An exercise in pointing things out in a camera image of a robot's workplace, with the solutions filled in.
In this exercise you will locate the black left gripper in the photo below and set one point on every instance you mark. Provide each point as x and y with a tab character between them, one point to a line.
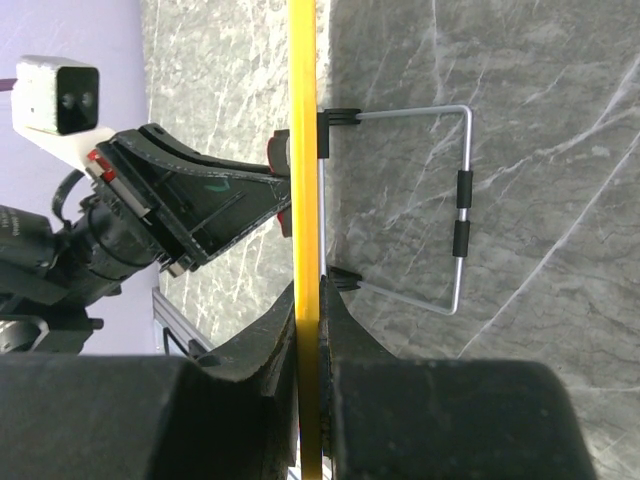
158	201

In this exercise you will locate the aluminium front rail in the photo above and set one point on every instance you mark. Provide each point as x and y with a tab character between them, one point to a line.
174	334

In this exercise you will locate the yellow framed whiteboard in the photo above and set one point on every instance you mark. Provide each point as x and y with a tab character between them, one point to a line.
304	159

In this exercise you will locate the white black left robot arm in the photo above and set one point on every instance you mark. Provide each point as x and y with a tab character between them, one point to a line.
47	283

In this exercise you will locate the black right gripper left finger side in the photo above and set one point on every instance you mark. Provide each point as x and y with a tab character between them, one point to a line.
231	414

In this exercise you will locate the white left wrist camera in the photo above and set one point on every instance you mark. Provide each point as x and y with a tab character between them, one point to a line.
55	105

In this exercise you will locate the black right gripper right finger side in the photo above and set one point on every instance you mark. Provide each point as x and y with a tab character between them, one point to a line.
383	417

